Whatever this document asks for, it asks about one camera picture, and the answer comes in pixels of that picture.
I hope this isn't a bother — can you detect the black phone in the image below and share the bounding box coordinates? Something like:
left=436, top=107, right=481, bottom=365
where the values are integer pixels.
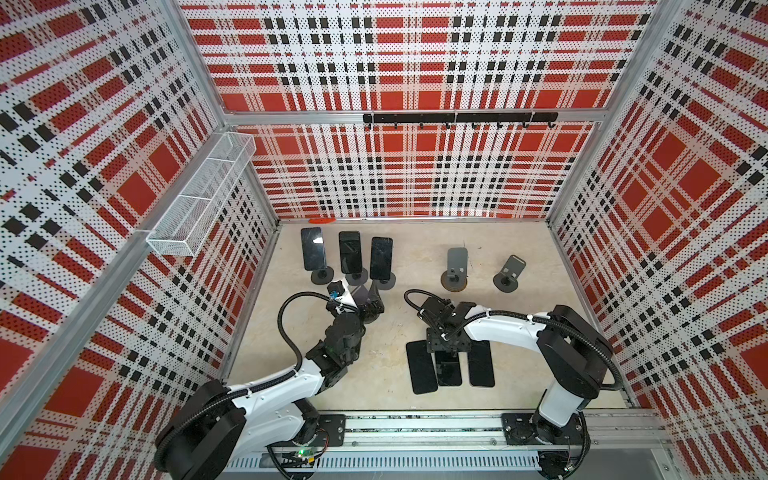
left=406, top=340, right=438, bottom=395
left=338, top=231, right=364, bottom=274
left=369, top=237, right=393, bottom=282
left=300, top=227, right=327, bottom=271
left=434, top=351, right=462, bottom=387
left=467, top=341, right=495, bottom=388

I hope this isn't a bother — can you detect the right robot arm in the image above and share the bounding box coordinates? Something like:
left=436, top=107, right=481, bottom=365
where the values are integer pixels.
left=404, top=291, right=623, bottom=445

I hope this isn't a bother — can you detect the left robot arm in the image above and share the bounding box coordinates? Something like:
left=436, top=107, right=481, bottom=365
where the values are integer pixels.
left=153, top=280, right=385, bottom=479

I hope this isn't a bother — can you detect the front grey phone stand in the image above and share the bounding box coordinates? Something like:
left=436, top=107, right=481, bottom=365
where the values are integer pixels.
left=352, top=285, right=377, bottom=311

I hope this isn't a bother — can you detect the stand far left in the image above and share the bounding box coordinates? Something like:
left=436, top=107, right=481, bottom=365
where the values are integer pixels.
left=310, top=266, right=335, bottom=285

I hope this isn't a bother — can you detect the brown base phone stand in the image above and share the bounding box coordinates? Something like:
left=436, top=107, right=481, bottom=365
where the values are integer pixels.
left=440, top=247, right=468, bottom=292

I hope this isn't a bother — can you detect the far right phone stand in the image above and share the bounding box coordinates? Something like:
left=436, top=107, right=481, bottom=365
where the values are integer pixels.
left=493, top=255, right=527, bottom=293

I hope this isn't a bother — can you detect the red marker at wall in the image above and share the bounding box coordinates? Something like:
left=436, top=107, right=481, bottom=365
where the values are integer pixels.
left=308, top=217, right=337, bottom=225

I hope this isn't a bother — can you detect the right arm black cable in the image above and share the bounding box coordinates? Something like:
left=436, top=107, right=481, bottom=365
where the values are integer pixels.
left=403, top=288, right=626, bottom=394

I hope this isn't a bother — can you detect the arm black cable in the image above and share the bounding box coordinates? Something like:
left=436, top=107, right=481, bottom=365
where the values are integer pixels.
left=403, top=288, right=626, bottom=394
left=152, top=290, right=337, bottom=457

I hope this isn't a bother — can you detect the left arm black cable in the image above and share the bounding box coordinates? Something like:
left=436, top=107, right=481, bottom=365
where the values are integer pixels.
left=152, top=290, right=337, bottom=457

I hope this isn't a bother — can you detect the white wire mesh basket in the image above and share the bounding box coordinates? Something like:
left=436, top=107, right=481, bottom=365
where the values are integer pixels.
left=147, top=132, right=255, bottom=257

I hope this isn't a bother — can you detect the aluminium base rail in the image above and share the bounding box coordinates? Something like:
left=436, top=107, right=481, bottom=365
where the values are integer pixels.
left=220, top=409, right=684, bottom=479

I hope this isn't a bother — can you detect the black hook rail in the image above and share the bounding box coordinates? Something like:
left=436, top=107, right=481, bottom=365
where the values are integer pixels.
left=362, top=111, right=559, bottom=126

